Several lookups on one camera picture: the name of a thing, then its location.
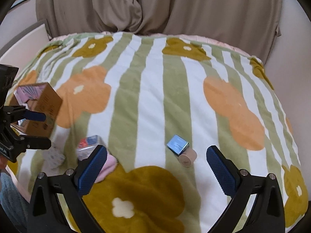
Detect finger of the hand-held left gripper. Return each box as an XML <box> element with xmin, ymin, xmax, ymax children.
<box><xmin>13</xmin><ymin>136</ymin><xmax>52</xmax><ymax>150</ymax></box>
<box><xmin>3</xmin><ymin>105</ymin><xmax>46</xmax><ymax>125</ymax></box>

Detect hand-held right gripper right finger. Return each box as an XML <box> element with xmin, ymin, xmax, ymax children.
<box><xmin>206</xmin><ymin>146</ymin><xmax>285</xmax><ymax>233</ymax></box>

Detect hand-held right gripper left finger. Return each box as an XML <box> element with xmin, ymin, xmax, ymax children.
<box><xmin>26</xmin><ymin>145</ymin><xmax>108</xmax><ymax>233</ymax></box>

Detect pink socks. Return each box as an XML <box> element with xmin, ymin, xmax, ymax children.
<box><xmin>94</xmin><ymin>153</ymin><xmax>117</xmax><ymax>184</ymax></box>

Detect cardboard box with pink lining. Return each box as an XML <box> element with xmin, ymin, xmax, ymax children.
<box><xmin>13</xmin><ymin>83</ymin><xmax>63</xmax><ymax>138</ymax></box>

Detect white patterned cloth bundle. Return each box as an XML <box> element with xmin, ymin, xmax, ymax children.
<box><xmin>44</xmin><ymin>148</ymin><xmax>66</xmax><ymax>173</ymax></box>

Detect clear packet with red print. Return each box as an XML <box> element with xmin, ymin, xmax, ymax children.
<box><xmin>76</xmin><ymin>135</ymin><xmax>108</xmax><ymax>161</ymax></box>

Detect small round jar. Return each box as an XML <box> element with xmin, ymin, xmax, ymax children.
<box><xmin>177</xmin><ymin>148</ymin><xmax>197</xmax><ymax>168</ymax></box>

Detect small blue box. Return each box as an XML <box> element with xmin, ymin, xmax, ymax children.
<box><xmin>167</xmin><ymin>134</ymin><xmax>190</xmax><ymax>156</ymax></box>

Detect white padded headboard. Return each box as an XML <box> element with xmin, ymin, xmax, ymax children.
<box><xmin>0</xmin><ymin>19</ymin><xmax>50</xmax><ymax>67</ymax></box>

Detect person's jeans leg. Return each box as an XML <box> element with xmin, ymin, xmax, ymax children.
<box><xmin>0</xmin><ymin>171</ymin><xmax>31</xmax><ymax>232</ymax></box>

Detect green striped floral blanket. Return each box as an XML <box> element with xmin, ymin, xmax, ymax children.
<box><xmin>5</xmin><ymin>31</ymin><xmax>309</xmax><ymax>233</ymax></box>

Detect beige curtain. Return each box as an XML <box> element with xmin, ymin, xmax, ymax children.
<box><xmin>36</xmin><ymin>0</ymin><xmax>284</xmax><ymax>64</ymax></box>

